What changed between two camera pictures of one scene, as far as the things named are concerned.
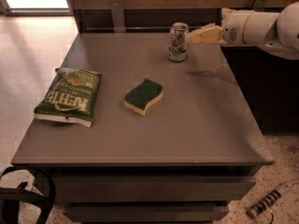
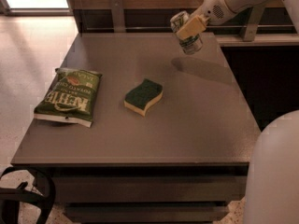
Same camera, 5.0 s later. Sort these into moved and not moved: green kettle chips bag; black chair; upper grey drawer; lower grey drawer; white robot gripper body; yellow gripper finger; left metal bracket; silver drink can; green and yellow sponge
Moved: silver drink can; yellow gripper finger; white robot gripper body
Not moved: black chair; green and yellow sponge; lower grey drawer; upper grey drawer; green kettle chips bag; left metal bracket
